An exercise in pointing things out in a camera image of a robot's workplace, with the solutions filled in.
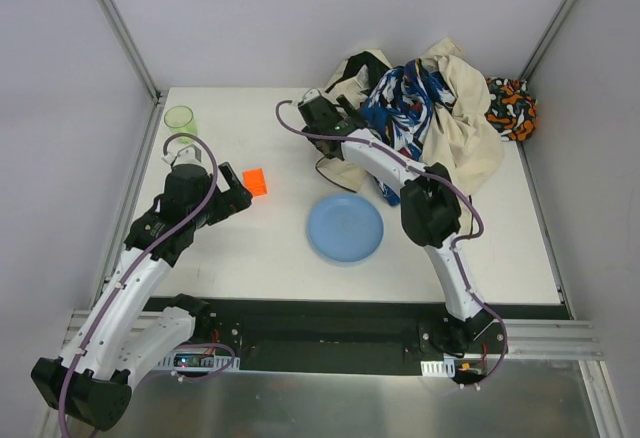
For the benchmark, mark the orange black patterned cloth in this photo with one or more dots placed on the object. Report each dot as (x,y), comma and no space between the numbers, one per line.
(513,110)

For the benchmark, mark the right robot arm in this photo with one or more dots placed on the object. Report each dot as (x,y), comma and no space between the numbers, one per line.
(430,207)

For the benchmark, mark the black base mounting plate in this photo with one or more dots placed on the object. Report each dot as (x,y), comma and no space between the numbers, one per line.
(332,337)

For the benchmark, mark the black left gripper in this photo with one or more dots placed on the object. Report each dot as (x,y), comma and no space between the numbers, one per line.
(226,193)

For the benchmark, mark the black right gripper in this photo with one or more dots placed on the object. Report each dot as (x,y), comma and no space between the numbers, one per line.
(347,114)

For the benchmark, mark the blue patterned cloth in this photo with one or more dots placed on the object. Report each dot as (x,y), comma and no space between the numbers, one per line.
(400,108)

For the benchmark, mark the aluminium frame rail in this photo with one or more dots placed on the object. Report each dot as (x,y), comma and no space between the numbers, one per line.
(131,51)

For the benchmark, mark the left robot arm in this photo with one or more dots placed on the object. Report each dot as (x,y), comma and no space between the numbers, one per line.
(93,377)

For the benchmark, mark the beige zippered cloth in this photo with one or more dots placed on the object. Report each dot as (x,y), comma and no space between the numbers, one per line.
(459,137)

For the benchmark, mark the light blue plate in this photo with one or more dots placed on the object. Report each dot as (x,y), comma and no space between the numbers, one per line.
(344,228)

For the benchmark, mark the green translucent cup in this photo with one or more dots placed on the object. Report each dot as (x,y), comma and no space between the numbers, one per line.
(180,119)

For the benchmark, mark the orange toy cube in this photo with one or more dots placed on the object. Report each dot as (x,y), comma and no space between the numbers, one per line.
(255,182)

